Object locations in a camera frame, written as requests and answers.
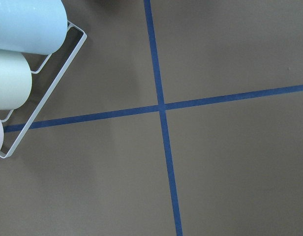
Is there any mint green cup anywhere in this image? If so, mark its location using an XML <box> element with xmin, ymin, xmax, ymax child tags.
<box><xmin>0</xmin><ymin>50</ymin><xmax>32</xmax><ymax>110</ymax></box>

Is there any blue cup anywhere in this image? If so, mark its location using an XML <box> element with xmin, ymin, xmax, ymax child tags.
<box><xmin>0</xmin><ymin>0</ymin><xmax>67</xmax><ymax>55</ymax></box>

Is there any white wire cup rack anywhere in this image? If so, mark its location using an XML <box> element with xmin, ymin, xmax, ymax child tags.
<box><xmin>0</xmin><ymin>20</ymin><xmax>87</xmax><ymax>159</ymax></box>

